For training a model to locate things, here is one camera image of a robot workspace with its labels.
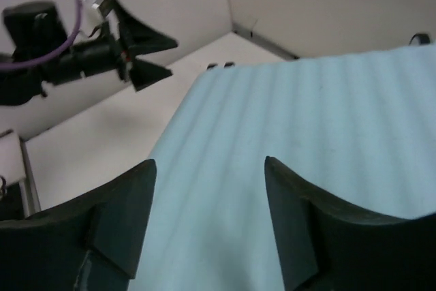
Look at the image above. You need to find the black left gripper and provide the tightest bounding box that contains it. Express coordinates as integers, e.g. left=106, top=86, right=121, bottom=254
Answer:
left=102, top=0, right=178, bottom=91

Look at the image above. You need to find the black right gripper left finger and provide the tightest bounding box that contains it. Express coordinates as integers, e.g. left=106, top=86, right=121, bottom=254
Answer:
left=1, top=159, right=157, bottom=290

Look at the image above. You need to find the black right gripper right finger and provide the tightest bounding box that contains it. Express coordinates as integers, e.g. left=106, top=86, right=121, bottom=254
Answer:
left=264, top=157, right=435, bottom=290

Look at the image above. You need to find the light blue hard-shell suitcase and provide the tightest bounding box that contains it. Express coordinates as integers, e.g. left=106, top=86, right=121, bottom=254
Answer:
left=129, top=44, right=435, bottom=290

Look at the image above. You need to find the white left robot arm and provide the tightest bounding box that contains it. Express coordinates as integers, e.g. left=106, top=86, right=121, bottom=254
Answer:
left=1, top=0, right=178, bottom=106

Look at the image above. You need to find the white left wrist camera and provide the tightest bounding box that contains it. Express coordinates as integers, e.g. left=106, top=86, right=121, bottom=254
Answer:
left=83, top=0, right=112, bottom=20

